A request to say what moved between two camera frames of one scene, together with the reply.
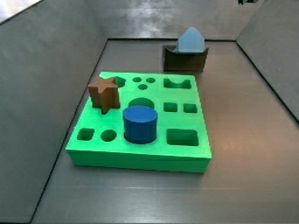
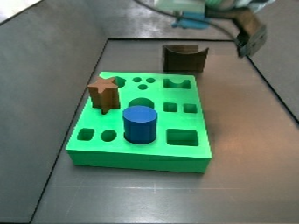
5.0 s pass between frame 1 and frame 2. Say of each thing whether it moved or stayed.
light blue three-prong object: moved
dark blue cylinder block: stayed
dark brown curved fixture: stayed
